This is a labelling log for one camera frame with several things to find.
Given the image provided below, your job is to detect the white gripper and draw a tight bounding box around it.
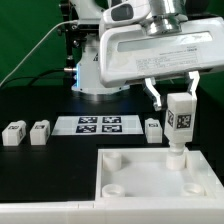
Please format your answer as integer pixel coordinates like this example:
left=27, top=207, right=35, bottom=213
left=99, top=17, right=224, bottom=111

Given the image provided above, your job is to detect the white square table top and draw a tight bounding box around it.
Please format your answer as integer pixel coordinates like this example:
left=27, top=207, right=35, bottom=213
left=95, top=148, right=224, bottom=200

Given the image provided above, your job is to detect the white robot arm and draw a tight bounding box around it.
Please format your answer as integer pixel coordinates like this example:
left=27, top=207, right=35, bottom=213
left=70, top=0, right=224, bottom=110

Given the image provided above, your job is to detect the white sheet with tags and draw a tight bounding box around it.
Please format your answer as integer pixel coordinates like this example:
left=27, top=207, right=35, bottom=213
left=52, top=115, right=143, bottom=136

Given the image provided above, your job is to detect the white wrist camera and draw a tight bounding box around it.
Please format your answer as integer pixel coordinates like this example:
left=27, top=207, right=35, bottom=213
left=101, top=0, right=151, bottom=27

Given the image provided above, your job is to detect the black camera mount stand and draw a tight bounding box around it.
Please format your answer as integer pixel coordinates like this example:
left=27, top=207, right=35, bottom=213
left=57, top=0, right=89, bottom=89

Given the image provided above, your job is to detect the white cable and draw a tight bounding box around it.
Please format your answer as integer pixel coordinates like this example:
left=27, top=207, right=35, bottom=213
left=0, top=19, right=79, bottom=88

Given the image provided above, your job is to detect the black cable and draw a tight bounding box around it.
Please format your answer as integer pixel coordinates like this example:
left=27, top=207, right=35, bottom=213
left=0, top=68, right=66, bottom=90

